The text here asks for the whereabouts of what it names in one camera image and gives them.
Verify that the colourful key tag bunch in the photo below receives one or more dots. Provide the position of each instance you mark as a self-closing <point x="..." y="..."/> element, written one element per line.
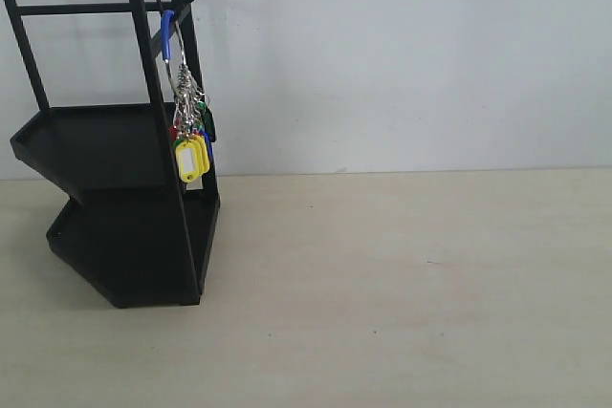
<point x="189" y="132"/>

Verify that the black two-tier corner rack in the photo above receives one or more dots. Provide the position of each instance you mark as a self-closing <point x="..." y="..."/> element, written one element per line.
<point x="131" y="228"/>

